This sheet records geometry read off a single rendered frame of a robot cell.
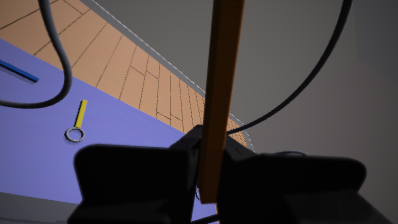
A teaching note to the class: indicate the grey loop with yellow handle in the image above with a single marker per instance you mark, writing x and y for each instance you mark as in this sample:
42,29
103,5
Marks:
78,122

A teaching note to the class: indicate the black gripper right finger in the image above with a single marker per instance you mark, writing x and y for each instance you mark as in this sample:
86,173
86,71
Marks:
246,178

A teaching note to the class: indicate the grey loop with blue handle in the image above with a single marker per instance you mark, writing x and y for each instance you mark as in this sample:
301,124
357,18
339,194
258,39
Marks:
18,71

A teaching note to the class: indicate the orange handle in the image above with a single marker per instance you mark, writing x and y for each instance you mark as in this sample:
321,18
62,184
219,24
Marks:
226,27

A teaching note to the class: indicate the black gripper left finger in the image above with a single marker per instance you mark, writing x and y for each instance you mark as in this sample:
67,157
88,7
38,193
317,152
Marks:
142,170

